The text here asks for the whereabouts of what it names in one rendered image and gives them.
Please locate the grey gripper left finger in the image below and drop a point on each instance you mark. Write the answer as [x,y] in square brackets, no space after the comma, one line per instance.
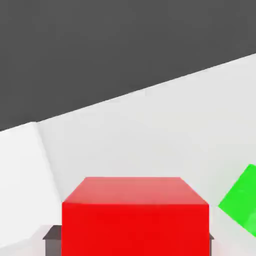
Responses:
[53,243]

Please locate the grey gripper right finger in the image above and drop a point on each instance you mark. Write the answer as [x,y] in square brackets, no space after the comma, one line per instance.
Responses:
[211,247]

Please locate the small red cube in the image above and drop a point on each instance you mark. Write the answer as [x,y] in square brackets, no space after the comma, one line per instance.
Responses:
[135,226]

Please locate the small green cube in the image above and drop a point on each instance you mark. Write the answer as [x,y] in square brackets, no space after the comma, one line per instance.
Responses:
[241,202]

